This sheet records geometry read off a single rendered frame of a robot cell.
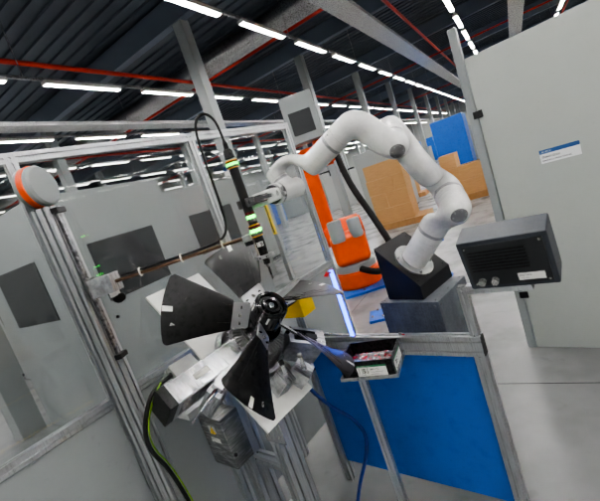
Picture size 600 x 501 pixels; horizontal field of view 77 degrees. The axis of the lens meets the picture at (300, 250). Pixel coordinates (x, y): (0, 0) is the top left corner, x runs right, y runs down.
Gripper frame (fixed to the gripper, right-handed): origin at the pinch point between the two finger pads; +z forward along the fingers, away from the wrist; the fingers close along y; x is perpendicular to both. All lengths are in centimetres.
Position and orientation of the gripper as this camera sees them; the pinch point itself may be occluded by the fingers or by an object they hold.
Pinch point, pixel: (245, 203)
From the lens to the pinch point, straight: 138.5
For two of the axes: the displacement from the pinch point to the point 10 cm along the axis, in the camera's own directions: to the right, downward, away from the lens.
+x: -3.2, -9.4, -1.4
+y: -7.4, 1.5, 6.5
